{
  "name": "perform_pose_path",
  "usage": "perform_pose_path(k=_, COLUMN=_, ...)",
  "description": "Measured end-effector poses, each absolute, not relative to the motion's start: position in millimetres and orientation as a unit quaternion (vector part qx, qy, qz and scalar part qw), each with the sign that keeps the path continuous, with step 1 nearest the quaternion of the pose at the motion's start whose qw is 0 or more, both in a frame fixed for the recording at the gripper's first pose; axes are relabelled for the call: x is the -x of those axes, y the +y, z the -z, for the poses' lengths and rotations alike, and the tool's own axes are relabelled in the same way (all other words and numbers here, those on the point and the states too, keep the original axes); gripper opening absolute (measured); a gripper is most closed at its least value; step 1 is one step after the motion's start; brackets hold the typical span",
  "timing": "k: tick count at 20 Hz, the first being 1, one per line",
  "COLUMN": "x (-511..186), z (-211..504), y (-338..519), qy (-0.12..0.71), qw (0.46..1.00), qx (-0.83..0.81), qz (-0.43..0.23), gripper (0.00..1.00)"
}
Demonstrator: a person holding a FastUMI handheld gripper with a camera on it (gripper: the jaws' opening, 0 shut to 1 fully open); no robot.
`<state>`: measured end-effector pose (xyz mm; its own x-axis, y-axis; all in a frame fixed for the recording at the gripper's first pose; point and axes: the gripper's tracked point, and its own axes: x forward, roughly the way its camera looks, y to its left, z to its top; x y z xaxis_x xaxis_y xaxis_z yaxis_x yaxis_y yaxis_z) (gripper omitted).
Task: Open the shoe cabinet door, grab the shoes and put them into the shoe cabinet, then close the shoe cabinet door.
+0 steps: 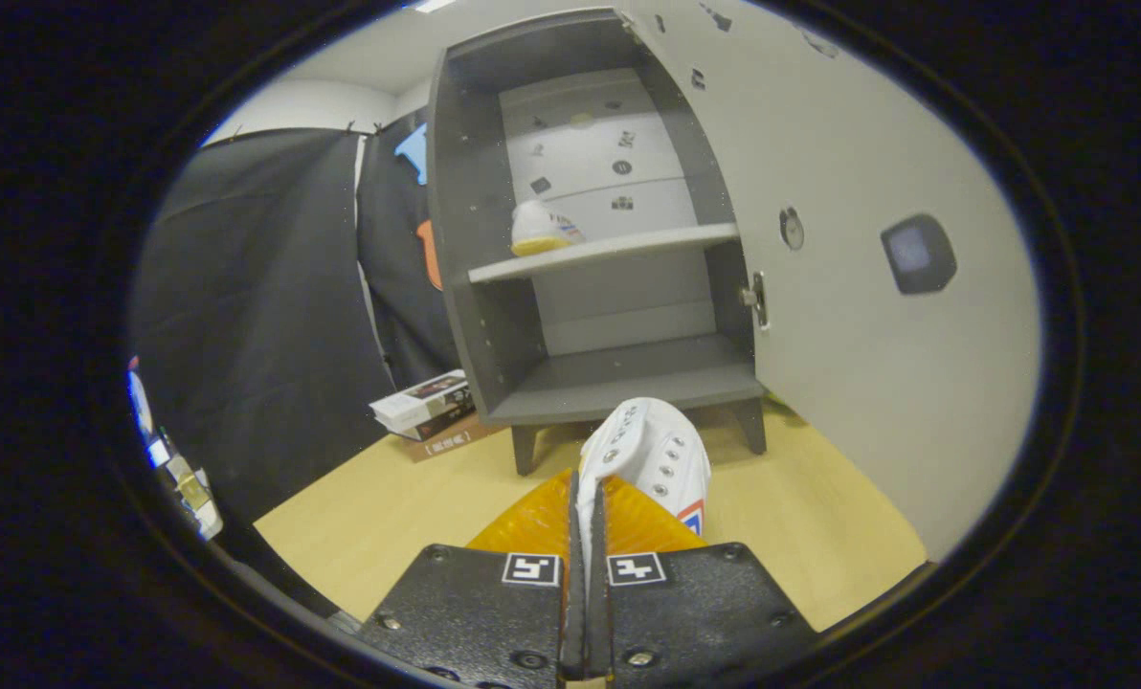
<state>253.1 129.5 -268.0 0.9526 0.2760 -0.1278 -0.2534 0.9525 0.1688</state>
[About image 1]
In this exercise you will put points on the yellow white packets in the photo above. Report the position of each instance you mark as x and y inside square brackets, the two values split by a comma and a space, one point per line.
[192, 493]

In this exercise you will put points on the white shoe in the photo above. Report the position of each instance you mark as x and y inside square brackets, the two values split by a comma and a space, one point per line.
[537, 230]
[652, 450]

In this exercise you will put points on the white book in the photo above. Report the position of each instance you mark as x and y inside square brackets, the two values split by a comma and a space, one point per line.
[408, 407]

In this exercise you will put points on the grey shoe cabinet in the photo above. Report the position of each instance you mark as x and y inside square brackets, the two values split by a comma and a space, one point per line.
[628, 373]

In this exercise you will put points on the dark book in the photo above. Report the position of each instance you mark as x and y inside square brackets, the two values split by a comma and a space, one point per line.
[451, 421]

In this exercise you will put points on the long ceiling light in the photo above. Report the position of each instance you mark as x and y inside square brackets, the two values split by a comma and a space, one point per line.
[432, 4]

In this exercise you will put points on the white shoe cabinet door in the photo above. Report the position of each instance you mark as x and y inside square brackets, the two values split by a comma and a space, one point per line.
[867, 383]

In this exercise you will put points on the brown book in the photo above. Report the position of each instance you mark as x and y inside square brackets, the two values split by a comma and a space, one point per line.
[451, 443]

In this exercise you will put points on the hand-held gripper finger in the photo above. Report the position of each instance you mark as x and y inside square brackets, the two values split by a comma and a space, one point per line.
[573, 622]
[597, 622]

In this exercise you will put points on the black backdrop cloth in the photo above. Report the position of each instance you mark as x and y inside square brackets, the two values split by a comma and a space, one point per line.
[245, 306]

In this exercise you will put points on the metal door hinge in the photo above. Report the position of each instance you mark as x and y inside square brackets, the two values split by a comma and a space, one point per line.
[758, 299]

